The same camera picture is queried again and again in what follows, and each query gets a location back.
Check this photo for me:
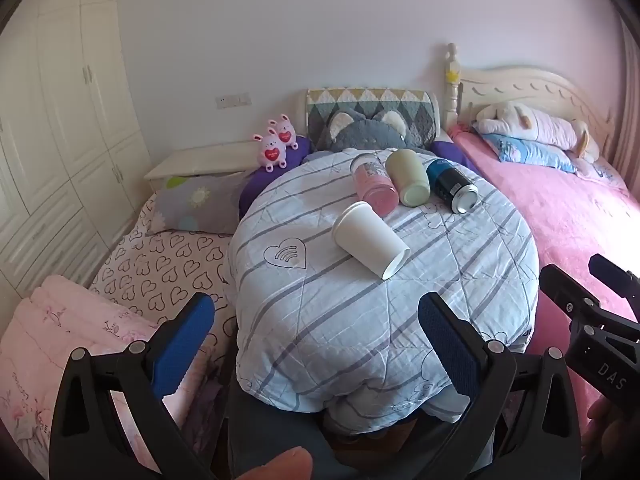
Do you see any dark grey cloth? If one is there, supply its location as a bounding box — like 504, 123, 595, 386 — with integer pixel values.
225, 385, 503, 480

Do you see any grey flower print pillow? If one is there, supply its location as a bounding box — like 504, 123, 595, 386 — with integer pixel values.
147, 172, 252, 236

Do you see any purple pillow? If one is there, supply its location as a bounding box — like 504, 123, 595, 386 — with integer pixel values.
238, 135, 314, 217
431, 140, 484, 177

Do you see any cream carved bed headboard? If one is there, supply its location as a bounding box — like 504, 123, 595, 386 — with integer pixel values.
442, 42, 619, 161

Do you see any folded pink floral quilt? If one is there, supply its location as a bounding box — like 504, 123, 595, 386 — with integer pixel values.
0, 275, 223, 463

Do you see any person's left hand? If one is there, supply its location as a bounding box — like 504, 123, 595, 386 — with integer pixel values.
234, 447, 312, 480

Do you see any striped light blue quilt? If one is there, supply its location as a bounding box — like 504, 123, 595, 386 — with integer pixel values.
227, 147, 542, 423

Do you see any patterned diamond cushion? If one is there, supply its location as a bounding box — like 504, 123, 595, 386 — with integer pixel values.
306, 87, 439, 152

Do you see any person's right hand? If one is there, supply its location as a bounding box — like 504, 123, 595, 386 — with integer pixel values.
584, 400, 640, 467

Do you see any white pillow with blue print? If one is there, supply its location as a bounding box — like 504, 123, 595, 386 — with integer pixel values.
574, 156, 629, 192

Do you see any pink fleece blanket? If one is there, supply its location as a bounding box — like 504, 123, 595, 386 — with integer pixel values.
447, 127, 640, 413

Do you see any light blue printed pillow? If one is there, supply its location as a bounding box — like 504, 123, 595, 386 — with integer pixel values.
482, 132, 577, 172

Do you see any pink rabbit plush toy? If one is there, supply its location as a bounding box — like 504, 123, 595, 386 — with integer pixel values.
252, 127, 289, 174
270, 114, 300, 150

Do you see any pink cup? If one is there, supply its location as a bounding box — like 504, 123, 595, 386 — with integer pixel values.
350, 152, 400, 216

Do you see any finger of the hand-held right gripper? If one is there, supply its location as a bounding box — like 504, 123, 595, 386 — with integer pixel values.
540, 263, 640, 343
588, 253, 640, 308

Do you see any white bedside table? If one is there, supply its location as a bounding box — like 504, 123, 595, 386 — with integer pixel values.
144, 141, 264, 192

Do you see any heart print bed sheet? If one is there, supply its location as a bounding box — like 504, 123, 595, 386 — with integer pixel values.
89, 192, 239, 332

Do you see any white wardrobe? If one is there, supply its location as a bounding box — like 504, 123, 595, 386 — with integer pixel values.
0, 0, 154, 288

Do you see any grey cat plush pillow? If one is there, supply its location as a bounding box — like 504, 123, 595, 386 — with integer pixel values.
315, 110, 427, 154

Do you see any pale green cup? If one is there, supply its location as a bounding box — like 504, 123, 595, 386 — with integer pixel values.
385, 149, 432, 209

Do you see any white paper cup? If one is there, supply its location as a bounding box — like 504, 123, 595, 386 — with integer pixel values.
331, 201, 411, 281

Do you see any pink curtain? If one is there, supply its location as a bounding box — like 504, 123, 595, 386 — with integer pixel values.
611, 10, 640, 192

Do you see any white plush dog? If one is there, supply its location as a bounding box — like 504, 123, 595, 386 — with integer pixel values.
472, 101, 601, 164

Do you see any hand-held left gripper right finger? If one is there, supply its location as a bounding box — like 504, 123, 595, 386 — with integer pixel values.
418, 291, 585, 480

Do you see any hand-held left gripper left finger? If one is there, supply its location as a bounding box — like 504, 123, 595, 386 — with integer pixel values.
48, 291, 236, 480

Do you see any dark blue drink can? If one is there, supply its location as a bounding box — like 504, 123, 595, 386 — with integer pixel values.
426, 158, 481, 215

